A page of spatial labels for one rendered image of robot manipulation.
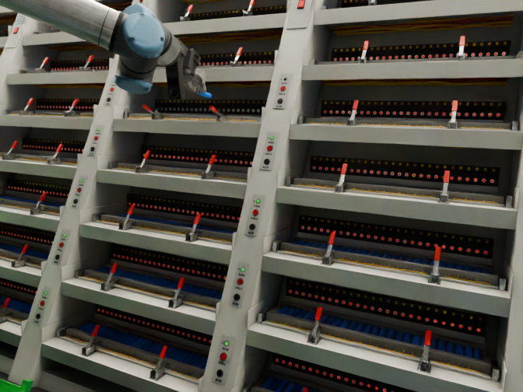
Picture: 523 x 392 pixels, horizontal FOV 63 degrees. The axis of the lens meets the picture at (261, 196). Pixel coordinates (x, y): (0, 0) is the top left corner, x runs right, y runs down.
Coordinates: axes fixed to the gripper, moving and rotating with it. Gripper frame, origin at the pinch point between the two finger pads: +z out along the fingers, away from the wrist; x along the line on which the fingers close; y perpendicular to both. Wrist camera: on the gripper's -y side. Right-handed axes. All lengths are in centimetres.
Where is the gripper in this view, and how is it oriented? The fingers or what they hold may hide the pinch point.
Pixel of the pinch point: (199, 92)
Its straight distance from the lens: 145.7
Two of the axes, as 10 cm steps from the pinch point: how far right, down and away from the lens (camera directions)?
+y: 1.9, -9.6, 1.9
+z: 3.5, 2.5, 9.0
